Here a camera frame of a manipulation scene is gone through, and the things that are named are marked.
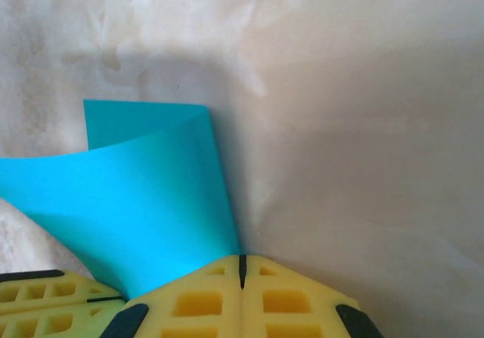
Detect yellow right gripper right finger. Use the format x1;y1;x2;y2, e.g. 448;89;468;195
241;254;383;338

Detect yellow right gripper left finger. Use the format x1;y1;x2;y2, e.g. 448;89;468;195
92;254;243;338

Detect blue paper sheet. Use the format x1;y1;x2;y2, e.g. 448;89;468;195
0;99;242;301

